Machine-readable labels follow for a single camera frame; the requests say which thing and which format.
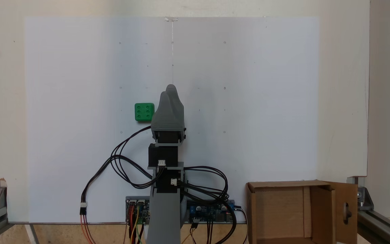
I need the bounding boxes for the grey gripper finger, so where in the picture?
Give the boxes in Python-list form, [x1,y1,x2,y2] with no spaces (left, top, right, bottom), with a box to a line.
[167,84,185,119]
[152,91,172,119]

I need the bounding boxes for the green dice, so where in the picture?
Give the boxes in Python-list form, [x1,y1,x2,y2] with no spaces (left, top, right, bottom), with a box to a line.
[134,103,155,122]

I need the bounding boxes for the white paper sheet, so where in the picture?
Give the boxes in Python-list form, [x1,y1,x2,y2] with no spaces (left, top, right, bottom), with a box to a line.
[24,16,319,224]

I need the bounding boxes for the small blue circuit board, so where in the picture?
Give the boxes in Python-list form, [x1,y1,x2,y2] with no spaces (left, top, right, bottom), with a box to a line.
[126,196,150,225]

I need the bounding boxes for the long blue circuit board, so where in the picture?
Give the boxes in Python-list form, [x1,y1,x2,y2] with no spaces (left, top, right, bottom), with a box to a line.
[186,200,236,223]

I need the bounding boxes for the brown cardboard box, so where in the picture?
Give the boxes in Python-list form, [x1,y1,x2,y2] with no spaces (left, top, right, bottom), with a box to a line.
[246,180,359,244]

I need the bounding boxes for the grey metal strut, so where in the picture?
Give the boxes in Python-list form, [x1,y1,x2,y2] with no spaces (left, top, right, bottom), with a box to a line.
[24,224,41,244]

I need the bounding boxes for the black looped cable bundle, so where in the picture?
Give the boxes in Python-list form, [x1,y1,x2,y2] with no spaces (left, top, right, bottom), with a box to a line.
[178,165,230,204]

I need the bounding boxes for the coloured jumper wires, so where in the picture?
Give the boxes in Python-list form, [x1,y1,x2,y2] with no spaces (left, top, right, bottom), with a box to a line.
[127,203,145,244]

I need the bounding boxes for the black power cable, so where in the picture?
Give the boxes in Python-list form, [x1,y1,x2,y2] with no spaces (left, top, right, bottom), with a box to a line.
[234,205,249,244]

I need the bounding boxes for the black cable with white connector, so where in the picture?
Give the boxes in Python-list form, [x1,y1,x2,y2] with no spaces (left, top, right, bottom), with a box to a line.
[80,126,163,216]

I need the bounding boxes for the orange red wire pair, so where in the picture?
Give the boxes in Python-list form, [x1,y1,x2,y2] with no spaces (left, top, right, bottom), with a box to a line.
[80,214,96,244]

